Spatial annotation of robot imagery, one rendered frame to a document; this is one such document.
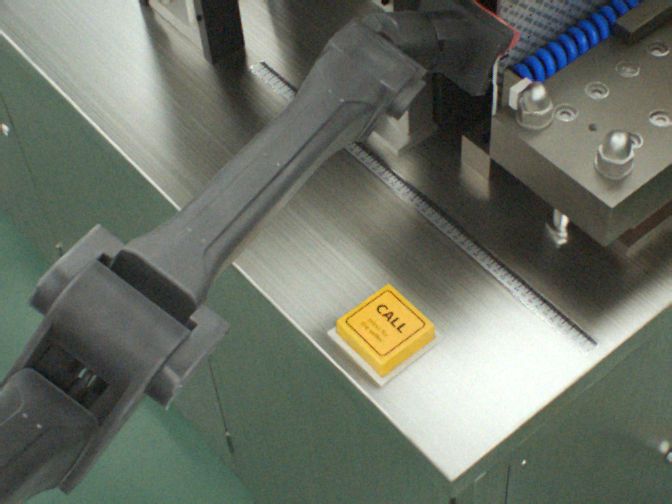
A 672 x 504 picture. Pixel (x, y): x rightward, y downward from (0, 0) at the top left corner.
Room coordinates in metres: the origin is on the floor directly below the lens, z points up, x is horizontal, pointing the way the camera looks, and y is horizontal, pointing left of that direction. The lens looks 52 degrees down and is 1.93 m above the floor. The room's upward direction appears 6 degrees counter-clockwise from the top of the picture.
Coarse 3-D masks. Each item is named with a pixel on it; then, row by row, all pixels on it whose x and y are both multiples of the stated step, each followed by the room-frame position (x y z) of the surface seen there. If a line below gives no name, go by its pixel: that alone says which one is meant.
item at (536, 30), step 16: (512, 0) 0.92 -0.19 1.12; (528, 0) 0.93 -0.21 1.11; (544, 0) 0.94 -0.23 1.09; (560, 0) 0.96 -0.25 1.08; (576, 0) 0.97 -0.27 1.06; (592, 0) 0.99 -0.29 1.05; (608, 0) 1.00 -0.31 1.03; (512, 16) 0.92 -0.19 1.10; (528, 16) 0.93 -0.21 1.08; (544, 16) 0.94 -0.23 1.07; (560, 16) 0.96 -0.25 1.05; (576, 16) 0.97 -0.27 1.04; (528, 32) 0.93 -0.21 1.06; (544, 32) 0.94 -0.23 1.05; (560, 32) 0.96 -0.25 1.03; (512, 48) 0.92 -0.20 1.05; (528, 48) 0.93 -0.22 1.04; (544, 48) 0.95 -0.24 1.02; (496, 64) 0.91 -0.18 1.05; (512, 64) 0.92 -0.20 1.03; (496, 80) 0.91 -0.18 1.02
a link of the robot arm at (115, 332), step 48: (96, 288) 0.46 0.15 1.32; (48, 336) 0.45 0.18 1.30; (96, 336) 0.44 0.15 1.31; (144, 336) 0.43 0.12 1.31; (0, 384) 0.43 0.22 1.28; (48, 384) 0.42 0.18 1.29; (96, 384) 0.44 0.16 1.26; (144, 384) 0.41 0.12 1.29; (0, 432) 0.37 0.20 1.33; (48, 432) 0.38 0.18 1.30; (96, 432) 0.40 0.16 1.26; (0, 480) 0.33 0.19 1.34; (48, 480) 0.37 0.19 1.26
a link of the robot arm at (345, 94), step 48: (336, 48) 0.76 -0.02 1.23; (384, 48) 0.78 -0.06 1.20; (336, 96) 0.70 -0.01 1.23; (384, 96) 0.72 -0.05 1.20; (288, 144) 0.63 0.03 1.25; (336, 144) 0.67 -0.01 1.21; (240, 192) 0.57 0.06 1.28; (288, 192) 0.59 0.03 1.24; (96, 240) 0.51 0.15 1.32; (144, 240) 0.51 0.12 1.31; (192, 240) 0.52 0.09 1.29; (240, 240) 0.53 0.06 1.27; (48, 288) 0.47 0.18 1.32; (144, 288) 0.49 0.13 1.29; (192, 288) 0.48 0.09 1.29; (192, 336) 0.45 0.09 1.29
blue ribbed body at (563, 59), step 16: (624, 0) 0.99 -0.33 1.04; (640, 0) 0.99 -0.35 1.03; (592, 16) 0.97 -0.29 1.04; (608, 16) 0.97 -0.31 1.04; (576, 32) 0.95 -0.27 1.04; (592, 32) 0.95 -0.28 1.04; (608, 32) 0.95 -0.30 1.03; (560, 48) 0.92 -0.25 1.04; (576, 48) 0.93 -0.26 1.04; (528, 64) 0.91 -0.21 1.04; (544, 64) 0.91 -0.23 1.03; (560, 64) 0.91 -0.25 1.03
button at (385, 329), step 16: (384, 288) 0.73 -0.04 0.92; (368, 304) 0.71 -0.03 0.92; (384, 304) 0.71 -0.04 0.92; (400, 304) 0.71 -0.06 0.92; (352, 320) 0.70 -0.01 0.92; (368, 320) 0.69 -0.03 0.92; (384, 320) 0.69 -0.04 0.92; (400, 320) 0.69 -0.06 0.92; (416, 320) 0.69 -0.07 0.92; (352, 336) 0.68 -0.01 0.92; (368, 336) 0.68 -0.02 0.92; (384, 336) 0.67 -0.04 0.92; (400, 336) 0.67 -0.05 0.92; (416, 336) 0.67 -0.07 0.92; (432, 336) 0.68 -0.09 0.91; (368, 352) 0.66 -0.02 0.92; (384, 352) 0.66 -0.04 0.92; (400, 352) 0.65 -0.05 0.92; (384, 368) 0.64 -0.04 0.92
